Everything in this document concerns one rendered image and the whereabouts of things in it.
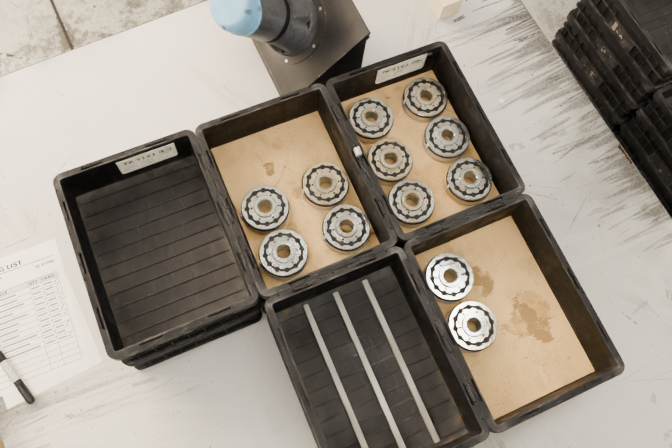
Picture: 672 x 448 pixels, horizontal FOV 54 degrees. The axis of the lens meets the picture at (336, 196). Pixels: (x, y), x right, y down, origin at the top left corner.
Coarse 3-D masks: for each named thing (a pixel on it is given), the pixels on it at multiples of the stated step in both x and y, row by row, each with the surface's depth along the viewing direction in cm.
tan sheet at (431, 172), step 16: (368, 96) 157; (384, 96) 157; (400, 96) 157; (400, 112) 156; (448, 112) 156; (400, 128) 154; (416, 128) 155; (368, 144) 152; (416, 144) 153; (416, 160) 152; (432, 160) 152; (480, 160) 153; (416, 176) 150; (432, 176) 151; (384, 192) 148; (432, 192) 149; (496, 192) 150; (448, 208) 148; (464, 208) 148
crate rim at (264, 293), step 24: (288, 96) 144; (216, 120) 141; (336, 120) 143; (216, 168) 137; (360, 168) 141; (384, 216) 136; (240, 240) 132; (336, 264) 132; (264, 288) 129; (288, 288) 130
